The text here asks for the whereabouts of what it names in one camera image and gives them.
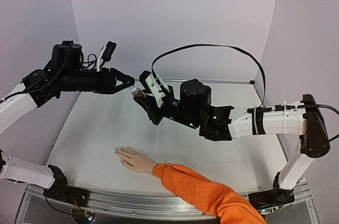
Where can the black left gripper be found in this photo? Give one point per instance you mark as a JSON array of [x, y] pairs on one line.
[[108, 82]]

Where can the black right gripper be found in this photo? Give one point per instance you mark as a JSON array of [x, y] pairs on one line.
[[152, 106]]

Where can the nail polish bottle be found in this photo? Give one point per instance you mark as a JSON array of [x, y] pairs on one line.
[[138, 93]]

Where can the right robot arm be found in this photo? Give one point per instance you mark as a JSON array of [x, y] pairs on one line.
[[225, 123]]

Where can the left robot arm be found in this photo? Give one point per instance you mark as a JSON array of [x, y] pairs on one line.
[[66, 71]]

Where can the orange sleeve forearm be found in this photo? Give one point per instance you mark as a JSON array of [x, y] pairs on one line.
[[207, 196]]

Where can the mannequin hand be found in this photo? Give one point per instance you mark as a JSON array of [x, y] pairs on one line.
[[135, 161]]

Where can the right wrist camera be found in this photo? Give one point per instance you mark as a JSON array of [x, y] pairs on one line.
[[155, 86]]

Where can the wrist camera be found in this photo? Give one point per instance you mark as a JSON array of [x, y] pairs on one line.
[[105, 55], [155, 86]]

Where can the aluminium table rail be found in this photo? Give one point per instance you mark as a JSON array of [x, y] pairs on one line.
[[205, 81]]

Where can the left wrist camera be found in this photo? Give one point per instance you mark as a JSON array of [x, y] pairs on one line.
[[105, 55]]

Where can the front aluminium frame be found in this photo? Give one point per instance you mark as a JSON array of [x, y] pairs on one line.
[[124, 208]]

